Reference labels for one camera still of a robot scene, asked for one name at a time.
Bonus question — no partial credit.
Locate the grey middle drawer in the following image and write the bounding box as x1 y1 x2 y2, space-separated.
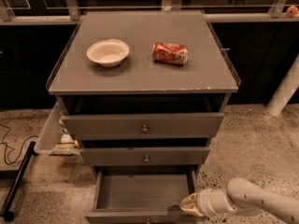
80 147 209 166

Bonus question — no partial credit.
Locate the grey drawer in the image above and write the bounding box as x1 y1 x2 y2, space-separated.
80 147 209 166
62 113 223 140
86 166 203 224

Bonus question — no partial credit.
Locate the black metal floor bar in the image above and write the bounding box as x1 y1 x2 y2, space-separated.
0 141 36 224

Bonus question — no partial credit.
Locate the crushed red soda can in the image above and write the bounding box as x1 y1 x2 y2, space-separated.
152 42 189 65

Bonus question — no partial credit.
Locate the grey top drawer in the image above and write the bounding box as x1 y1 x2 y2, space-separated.
62 113 223 140

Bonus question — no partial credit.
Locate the metal railing with glass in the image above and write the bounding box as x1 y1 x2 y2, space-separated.
0 0 299 25

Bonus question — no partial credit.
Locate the black cable on floor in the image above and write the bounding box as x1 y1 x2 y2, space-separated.
0 123 39 166

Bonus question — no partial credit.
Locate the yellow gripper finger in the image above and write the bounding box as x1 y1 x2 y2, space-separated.
179 192 205 217

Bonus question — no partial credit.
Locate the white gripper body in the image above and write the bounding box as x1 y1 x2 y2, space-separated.
196 188 236 217

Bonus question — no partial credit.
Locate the grey bottom drawer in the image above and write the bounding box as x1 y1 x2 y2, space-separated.
86 166 203 224

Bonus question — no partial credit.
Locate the grey wooden drawer cabinet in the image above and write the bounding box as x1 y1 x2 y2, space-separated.
46 10 242 185

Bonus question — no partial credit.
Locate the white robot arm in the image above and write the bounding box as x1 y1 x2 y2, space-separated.
183 62 299 224

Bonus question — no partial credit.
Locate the white paper bowl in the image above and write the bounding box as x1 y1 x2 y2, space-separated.
86 39 130 67

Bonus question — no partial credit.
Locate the clear plastic side bin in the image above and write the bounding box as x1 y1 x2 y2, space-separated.
35 104 79 157

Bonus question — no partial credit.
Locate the small orange fruit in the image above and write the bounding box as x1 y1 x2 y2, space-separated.
286 6 299 18

